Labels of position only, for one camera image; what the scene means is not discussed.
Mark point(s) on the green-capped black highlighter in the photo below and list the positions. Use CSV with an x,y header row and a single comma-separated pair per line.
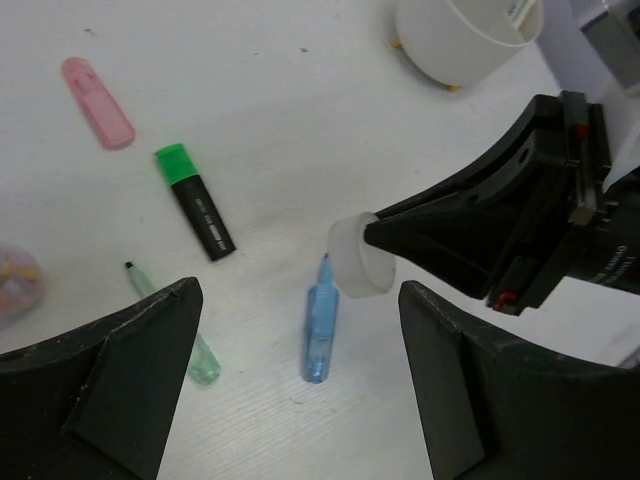
x,y
195,201

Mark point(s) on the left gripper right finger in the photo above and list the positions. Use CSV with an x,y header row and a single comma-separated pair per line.
x,y
493,405

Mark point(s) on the white round divided container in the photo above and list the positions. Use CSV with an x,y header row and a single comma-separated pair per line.
x,y
460,43

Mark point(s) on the clear tape roll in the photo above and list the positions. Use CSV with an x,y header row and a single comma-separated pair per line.
x,y
360,270

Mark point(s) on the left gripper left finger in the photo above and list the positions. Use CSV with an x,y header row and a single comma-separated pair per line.
x,y
98,402

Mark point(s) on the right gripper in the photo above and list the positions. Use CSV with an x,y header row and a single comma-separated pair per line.
x,y
465,230

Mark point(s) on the pink highlighter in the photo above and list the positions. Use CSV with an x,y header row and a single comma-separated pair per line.
x,y
104,115

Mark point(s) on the pink-lidded small jar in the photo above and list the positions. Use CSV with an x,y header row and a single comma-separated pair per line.
x,y
22,284

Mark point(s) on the blue highlighter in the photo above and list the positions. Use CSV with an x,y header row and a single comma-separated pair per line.
x,y
320,327

